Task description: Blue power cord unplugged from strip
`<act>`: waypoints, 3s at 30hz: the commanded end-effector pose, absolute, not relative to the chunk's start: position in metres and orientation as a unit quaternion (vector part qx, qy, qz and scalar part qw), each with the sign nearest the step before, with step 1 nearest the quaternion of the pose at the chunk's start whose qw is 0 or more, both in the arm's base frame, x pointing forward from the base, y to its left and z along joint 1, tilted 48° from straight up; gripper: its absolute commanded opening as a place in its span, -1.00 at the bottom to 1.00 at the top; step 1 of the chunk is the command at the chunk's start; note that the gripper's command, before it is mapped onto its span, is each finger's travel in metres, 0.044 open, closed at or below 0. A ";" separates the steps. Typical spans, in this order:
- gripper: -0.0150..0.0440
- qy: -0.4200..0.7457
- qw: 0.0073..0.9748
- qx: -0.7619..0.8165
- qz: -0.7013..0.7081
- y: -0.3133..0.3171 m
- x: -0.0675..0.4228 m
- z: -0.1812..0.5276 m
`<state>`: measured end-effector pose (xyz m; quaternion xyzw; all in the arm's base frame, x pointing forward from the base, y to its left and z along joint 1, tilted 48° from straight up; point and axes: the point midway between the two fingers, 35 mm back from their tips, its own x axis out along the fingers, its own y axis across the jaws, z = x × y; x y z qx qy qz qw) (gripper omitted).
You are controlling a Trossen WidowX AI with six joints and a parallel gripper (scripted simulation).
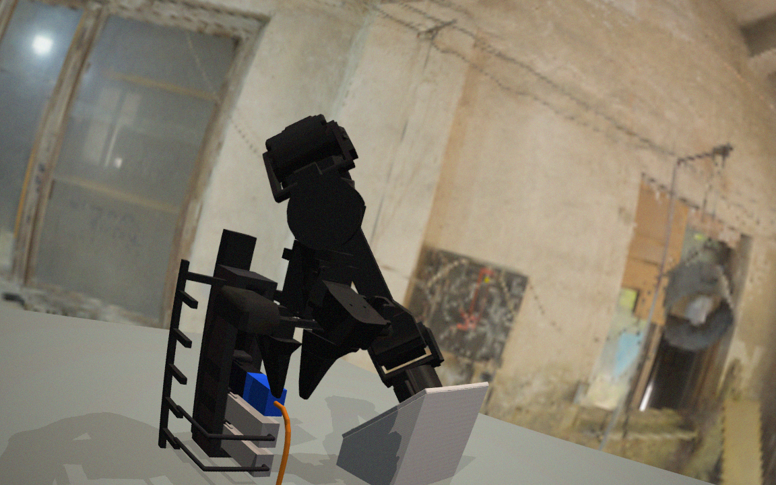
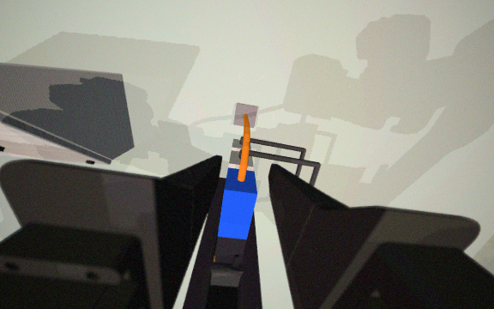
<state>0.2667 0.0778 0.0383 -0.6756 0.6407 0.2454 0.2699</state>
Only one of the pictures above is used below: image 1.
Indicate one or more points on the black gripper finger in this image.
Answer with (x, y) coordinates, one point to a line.
(276, 353)
(317, 355)

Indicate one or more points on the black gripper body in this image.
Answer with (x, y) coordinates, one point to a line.
(248, 311)

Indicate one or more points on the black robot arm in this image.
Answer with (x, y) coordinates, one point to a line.
(311, 159)

